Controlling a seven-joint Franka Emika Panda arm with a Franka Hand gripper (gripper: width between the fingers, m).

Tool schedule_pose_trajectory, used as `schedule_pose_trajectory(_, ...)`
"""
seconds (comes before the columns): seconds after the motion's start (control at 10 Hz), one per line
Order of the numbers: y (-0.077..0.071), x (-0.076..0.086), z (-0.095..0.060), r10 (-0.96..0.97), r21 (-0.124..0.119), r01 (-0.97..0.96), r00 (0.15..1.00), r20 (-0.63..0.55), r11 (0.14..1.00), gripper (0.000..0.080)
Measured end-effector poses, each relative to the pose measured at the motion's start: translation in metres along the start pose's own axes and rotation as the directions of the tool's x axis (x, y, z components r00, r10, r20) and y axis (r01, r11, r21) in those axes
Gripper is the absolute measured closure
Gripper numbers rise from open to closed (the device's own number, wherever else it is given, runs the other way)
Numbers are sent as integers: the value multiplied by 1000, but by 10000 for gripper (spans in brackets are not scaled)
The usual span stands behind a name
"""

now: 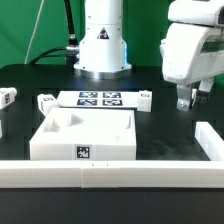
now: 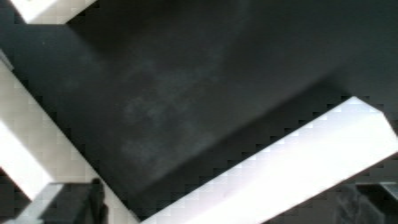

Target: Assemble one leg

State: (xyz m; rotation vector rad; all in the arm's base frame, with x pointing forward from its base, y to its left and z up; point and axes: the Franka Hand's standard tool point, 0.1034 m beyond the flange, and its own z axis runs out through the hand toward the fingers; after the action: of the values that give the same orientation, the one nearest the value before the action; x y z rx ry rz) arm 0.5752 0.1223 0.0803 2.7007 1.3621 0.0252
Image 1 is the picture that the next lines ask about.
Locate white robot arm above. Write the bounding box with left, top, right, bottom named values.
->
left=74, top=0, right=224, bottom=111

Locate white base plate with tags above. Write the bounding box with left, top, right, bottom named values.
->
left=57, top=91, right=138, bottom=108

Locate white square tabletop part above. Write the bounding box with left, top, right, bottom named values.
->
left=30, top=108, right=137, bottom=161

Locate thin white cable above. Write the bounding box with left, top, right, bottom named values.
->
left=24, top=0, right=46, bottom=65

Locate white fence wall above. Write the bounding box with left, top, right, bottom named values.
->
left=195, top=122, right=224, bottom=162
left=0, top=160, right=224, bottom=188

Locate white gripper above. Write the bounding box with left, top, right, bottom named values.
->
left=161, top=23, right=224, bottom=112

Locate white front fence wall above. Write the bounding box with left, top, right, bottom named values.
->
left=0, top=160, right=224, bottom=188

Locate white right fence wall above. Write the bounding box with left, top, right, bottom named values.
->
left=195, top=122, right=224, bottom=162

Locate black horizontal cable with connector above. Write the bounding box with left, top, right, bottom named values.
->
left=28, top=45, right=81, bottom=66

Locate black thick cable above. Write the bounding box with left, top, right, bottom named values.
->
left=63, top=0, right=80, bottom=48

